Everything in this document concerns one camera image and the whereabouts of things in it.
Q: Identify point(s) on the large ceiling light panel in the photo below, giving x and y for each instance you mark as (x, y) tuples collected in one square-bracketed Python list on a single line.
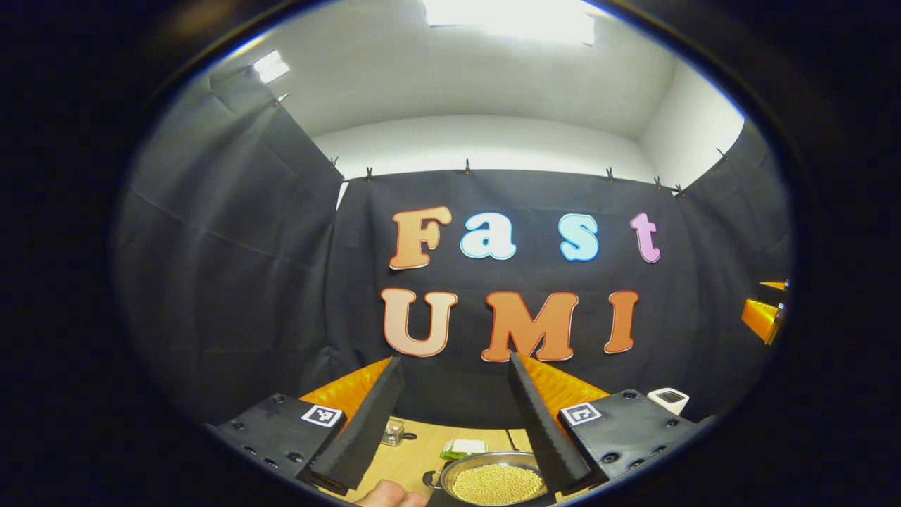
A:
[(514, 17)]

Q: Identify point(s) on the small ceiling light strip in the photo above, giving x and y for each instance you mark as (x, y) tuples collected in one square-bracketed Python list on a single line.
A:
[(271, 67)]

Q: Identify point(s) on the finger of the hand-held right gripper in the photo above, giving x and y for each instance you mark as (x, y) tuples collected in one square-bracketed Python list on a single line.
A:
[(773, 285), (759, 318)]

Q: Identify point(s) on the white toaster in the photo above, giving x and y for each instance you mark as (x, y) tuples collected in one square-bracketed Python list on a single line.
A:
[(669, 401)]

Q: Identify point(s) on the pile of yellow soybeans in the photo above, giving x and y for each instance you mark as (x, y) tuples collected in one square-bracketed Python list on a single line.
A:
[(496, 484)]

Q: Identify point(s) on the row of black cloth clips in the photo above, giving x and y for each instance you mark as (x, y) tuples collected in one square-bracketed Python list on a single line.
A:
[(466, 167)]

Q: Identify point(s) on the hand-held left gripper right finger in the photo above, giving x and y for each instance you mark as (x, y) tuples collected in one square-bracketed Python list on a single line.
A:
[(542, 429)]

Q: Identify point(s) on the sandwich with lettuce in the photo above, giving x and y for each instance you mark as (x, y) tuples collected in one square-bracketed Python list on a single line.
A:
[(468, 446)]

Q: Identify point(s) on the black backdrop cloth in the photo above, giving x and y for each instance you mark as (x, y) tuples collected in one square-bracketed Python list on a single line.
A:
[(281, 282)]

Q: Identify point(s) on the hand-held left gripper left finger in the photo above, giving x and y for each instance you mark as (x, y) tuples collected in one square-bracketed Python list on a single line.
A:
[(366, 429)]

